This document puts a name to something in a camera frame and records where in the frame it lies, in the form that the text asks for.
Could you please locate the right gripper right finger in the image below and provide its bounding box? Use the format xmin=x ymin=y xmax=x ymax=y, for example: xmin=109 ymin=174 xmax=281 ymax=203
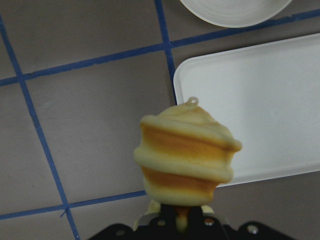
xmin=186 ymin=207 xmax=229 ymax=240

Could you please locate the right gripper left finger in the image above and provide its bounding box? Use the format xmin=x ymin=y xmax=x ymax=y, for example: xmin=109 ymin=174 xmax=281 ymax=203
xmin=148 ymin=204 xmax=179 ymax=240

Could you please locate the yellow croissant bread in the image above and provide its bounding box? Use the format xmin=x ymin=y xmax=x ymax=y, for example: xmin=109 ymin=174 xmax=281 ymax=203
xmin=133 ymin=97 xmax=242 ymax=233

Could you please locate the cream plate with lemon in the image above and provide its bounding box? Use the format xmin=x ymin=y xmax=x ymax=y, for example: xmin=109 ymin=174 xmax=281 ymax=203
xmin=181 ymin=0 xmax=291 ymax=28

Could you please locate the cream rectangular tray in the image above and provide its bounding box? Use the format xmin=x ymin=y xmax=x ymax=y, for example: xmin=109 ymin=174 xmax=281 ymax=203
xmin=173 ymin=34 xmax=320 ymax=185

